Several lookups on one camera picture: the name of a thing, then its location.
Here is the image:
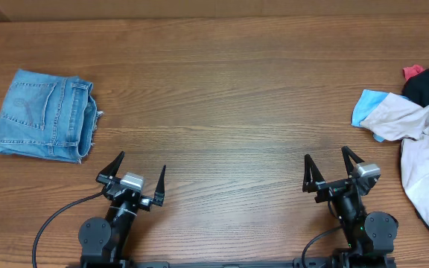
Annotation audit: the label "beige khaki shorts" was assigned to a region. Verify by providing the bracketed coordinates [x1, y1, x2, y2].
[357, 93, 429, 227]

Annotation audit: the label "light blue cloth garment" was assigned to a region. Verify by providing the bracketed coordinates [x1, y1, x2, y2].
[351, 89, 411, 143]

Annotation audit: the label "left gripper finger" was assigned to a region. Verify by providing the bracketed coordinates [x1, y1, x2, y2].
[154, 165, 166, 201]
[99, 151, 124, 177]

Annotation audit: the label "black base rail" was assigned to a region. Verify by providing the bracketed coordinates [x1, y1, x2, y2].
[65, 256, 397, 268]

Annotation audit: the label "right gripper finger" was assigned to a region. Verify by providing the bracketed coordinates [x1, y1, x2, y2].
[303, 154, 325, 185]
[341, 146, 363, 175]

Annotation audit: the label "folded blue denim shorts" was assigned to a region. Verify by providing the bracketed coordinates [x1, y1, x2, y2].
[0, 69, 103, 163]

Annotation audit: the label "red cloth garment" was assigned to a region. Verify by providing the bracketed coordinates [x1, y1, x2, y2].
[403, 64, 425, 81]

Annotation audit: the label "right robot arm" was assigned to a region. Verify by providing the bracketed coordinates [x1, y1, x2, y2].
[300, 146, 398, 268]

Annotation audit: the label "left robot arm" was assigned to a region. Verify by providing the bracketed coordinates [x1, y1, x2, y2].
[78, 152, 166, 267]

